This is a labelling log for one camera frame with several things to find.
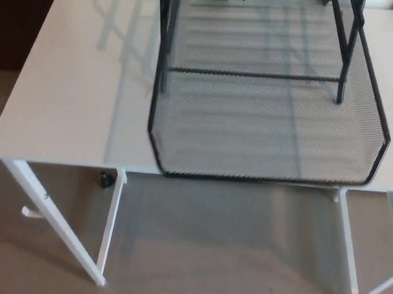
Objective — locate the black mesh sliding tray layer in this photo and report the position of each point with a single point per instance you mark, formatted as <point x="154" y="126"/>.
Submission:
<point x="263" y="179"/>

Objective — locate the dark brown wooden cabinet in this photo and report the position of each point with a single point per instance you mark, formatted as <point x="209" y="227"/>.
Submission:
<point x="20" y="24"/>

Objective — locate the black metal file tray frame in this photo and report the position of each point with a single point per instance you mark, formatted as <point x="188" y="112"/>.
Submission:
<point x="250" y="74"/>

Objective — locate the white metal table leg frame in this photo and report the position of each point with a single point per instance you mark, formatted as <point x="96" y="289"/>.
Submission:
<point x="348" y="242"/>
<point x="61" y="226"/>

